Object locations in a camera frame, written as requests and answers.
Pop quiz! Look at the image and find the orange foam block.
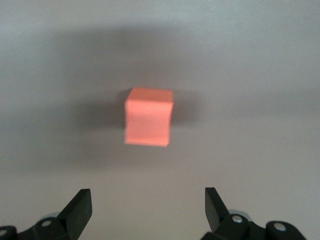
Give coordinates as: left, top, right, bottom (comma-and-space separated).
124, 86, 174, 147

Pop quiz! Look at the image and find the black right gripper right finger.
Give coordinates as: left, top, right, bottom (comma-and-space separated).
201, 186, 307, 240

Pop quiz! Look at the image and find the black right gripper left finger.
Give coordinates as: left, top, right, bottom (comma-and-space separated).
0, 188, 94, 240

